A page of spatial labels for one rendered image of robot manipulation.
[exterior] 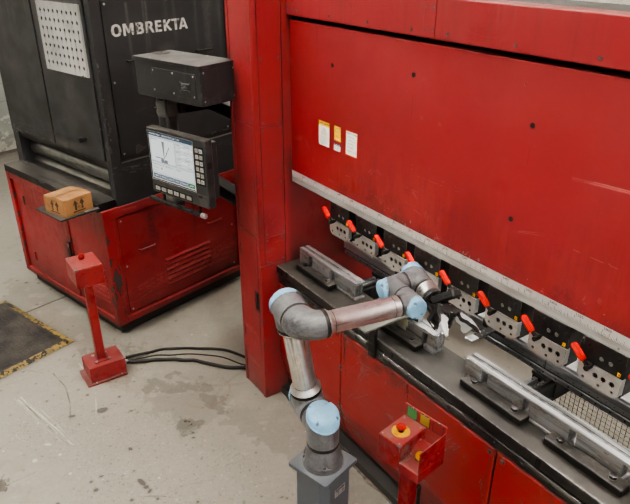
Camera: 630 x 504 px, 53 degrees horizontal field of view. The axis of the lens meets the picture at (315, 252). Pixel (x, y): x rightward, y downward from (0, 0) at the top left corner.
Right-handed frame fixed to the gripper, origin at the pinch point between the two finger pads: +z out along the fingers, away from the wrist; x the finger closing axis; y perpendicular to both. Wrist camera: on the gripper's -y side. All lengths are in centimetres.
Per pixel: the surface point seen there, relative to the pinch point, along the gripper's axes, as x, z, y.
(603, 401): -64, 24, 18
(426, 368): -26, -23, 48
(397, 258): -22, -63, 22
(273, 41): 13, -166, -24
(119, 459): 64, -90, 185
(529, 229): -19.5, -14.6, -32.6
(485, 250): -21.3, -26.3, -13.6
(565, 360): -30.9, 17.8, -2.5
